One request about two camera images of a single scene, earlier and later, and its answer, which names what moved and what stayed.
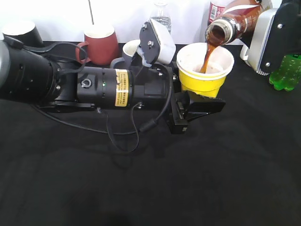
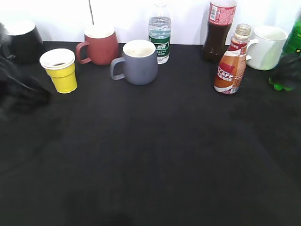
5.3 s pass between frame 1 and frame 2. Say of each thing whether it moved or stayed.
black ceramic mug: stayed
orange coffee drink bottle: moved
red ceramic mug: stayed
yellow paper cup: moved
